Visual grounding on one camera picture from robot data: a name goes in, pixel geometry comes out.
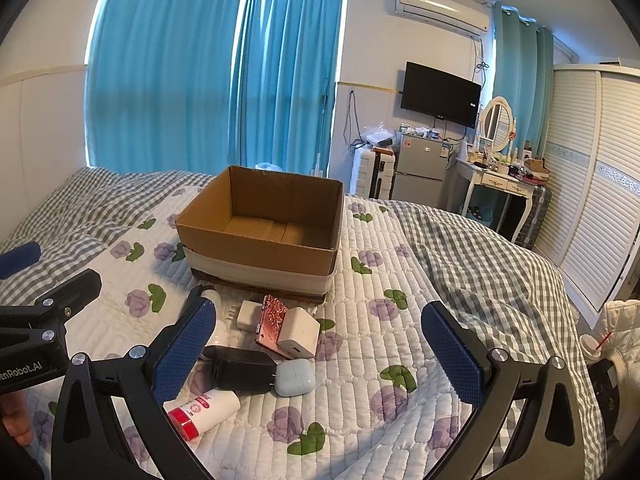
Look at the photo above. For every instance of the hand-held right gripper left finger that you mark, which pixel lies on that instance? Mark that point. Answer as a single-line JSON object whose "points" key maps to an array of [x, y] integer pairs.
{"points": [[185, 347]]}

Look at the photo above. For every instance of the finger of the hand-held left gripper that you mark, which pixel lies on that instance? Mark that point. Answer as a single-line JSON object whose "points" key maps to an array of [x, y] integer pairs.
{"points": [[20, 257], [70, 290]]}

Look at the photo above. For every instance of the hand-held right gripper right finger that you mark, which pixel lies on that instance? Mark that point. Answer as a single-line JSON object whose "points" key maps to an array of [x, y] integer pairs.
{"points": [[450, 355]]}

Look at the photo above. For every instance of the white plastic handheld device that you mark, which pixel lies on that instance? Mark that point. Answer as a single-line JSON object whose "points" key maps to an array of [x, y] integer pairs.
{"points": [[220, 327]]}

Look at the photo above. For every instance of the black power adapter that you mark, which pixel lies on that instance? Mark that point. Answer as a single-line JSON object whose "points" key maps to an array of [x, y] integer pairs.
{"points": [[240, 367]]}

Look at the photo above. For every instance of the white bottle with red cap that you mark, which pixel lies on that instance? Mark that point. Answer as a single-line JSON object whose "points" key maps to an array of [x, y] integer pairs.
{"points": [[212, 407]]}

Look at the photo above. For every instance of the white plug charger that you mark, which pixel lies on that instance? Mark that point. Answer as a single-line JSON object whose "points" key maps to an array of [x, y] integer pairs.
{"points": [[247, 316]]}

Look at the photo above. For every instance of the pink patterned case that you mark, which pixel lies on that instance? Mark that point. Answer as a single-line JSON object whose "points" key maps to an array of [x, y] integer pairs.
{"points": [[272, 325]]}

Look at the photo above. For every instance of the pale blue earbud case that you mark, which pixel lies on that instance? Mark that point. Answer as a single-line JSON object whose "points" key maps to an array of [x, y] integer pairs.
{"points": [[295, 379]]}

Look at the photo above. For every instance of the white cube charger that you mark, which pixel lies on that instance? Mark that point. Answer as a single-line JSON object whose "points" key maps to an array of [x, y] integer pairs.
{"points": [[300, 337]]}

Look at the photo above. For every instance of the brown cardboard box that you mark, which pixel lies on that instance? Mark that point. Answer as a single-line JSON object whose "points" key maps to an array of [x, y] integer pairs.
{"points": [[260, 200]]}

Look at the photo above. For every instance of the person's left hand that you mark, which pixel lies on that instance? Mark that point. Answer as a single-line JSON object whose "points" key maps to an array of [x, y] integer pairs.
{"points": [[17, 420]]}

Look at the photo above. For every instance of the floral white quilt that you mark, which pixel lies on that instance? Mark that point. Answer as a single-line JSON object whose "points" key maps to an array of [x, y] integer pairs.
{"points": [[380, 310]]}

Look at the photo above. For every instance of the teal basket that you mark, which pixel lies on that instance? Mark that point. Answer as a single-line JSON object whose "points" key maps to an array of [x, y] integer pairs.
{"points": [[479, 214]]}

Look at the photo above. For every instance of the dark suitcase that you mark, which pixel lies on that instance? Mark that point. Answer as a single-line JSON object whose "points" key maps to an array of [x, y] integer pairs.
{"points": [[537, 215]]}

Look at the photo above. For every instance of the white quilted fabric item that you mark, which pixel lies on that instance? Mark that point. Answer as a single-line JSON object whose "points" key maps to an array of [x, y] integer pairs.
{"points": [[622, 320]]}

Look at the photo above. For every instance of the white dressing table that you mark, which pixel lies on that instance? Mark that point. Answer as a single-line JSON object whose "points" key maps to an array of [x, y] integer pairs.
{"points": [[492, 180]]}

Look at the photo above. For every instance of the silver small fridge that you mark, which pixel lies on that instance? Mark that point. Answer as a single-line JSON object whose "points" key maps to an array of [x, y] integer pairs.
{"points": [[419, 170]]}

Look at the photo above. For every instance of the white suitcase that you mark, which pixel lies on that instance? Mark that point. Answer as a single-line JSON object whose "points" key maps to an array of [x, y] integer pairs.
{"points": [[375, 172]]}

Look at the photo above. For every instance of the crumpled clear plastic bag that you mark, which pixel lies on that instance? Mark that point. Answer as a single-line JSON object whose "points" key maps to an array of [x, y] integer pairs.
{"points": [[267, 166]]}

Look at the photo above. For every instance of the white slatted wardrobe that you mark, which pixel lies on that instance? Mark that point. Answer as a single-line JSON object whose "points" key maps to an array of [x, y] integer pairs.
{"points": [[595, 170]]}

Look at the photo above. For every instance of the oval white mirror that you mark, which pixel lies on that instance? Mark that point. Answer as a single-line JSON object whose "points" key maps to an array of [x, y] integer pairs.
{"points": [[497, 122]]}

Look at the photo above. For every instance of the wide blue curtain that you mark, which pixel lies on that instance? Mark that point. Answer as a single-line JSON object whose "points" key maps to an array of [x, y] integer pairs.
{"points": [[160, 60]]}

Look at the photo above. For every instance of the teal curtain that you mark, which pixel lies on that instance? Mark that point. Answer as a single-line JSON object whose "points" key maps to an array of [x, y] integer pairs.
{"points": [[522, 75]]}

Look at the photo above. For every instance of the narrow blue curtain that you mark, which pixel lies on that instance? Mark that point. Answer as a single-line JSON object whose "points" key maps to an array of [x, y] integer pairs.
{"points": [[290, 70]]}

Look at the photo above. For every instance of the white air conditioner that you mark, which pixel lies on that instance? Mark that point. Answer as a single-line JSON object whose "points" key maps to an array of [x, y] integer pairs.
{"points": [[440, 10]]}

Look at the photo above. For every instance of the black wall television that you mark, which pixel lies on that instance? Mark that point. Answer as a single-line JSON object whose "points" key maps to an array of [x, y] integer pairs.
{"points": [[440, 94]]}

